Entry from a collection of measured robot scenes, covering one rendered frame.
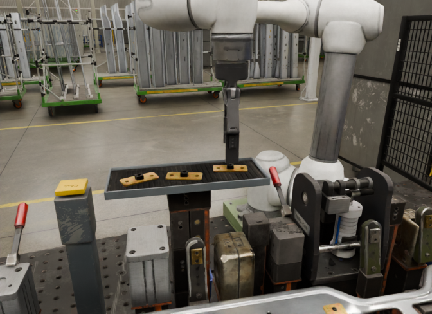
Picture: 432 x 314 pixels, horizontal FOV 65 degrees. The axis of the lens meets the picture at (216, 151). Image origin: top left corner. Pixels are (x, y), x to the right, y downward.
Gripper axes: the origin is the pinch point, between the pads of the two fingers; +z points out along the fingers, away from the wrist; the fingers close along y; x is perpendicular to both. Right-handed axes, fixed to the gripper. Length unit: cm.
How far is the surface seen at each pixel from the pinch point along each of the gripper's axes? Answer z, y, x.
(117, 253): 52, -28, -40
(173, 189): 5.7, 10.9, -12.9
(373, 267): 21.0, 18.2, 30.1
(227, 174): 5.6, 3.3, -0.7
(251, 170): 5.6, 0.7, 5.3
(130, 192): 5.6, 12.6, -21.7
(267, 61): 49, -779, 131
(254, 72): 74, -771, 99
